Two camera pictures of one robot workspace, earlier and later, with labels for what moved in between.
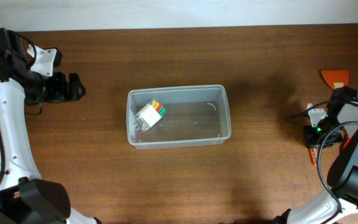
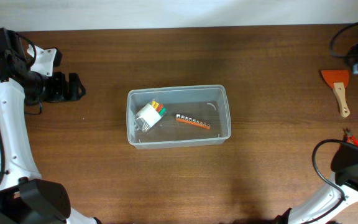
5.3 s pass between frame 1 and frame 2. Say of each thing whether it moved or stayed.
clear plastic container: stayed
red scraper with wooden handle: stayed
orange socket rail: moved
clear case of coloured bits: stayed
